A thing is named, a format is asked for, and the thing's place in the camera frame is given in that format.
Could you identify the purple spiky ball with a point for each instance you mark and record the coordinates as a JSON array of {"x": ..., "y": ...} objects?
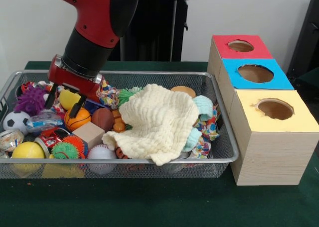
[{"x": 30, "y": 100}]

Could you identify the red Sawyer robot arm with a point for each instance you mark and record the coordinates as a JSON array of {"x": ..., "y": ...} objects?
[{"x": 94, "y": 20}]

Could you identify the dark green side table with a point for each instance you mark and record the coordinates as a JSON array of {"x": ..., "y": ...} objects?
[{"x": 309, "y": 77}]

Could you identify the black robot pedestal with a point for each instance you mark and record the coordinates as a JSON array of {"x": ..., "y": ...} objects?
[{"x": 154, "y": 25}]

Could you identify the crushed silver drink can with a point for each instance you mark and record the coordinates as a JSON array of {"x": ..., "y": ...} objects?
[{"x": 10, "y": 140}]

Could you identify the cream waffle cloth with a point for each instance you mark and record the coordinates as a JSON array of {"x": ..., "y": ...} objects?
[{"x": 154, "y": 117}]

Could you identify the yellow foam ball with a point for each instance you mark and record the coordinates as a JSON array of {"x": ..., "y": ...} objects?
[{"x": 28, "y": 151}]

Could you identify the black chair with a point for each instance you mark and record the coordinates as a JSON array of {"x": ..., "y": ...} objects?
[{"x": 309, "y": 25}]

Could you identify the plain wooden cube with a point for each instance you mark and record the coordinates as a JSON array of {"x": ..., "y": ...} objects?
[{"x": 88, "y": 135}]

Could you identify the wooden box with three holes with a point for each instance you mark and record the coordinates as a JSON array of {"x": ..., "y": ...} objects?
[{"x": 274, "y": 157}]

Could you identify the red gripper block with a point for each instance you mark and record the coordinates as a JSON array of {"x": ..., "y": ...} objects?
[{"x": 74, "y": 81}]

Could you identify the green and orange spiky ball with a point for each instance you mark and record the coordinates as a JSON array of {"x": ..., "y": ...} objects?
[{"x": 63, "y": 149}]

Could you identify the mint green waffle cloth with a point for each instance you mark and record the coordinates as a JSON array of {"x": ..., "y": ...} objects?
[{"x": 203, "y": 105}]

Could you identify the dark green table cloth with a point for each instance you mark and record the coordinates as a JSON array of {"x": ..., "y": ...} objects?
[{"x": 149, "y": 202}]

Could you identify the orange mini basketball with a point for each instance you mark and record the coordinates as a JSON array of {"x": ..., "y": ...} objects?
[{"x": 79, "y": 122}]

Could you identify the white baseball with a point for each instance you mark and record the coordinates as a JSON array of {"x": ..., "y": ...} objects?
[{"x": 101, "y": 152}]

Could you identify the small soccer ball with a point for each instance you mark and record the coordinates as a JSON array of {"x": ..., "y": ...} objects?
[{"x": 15, "y": 122}]

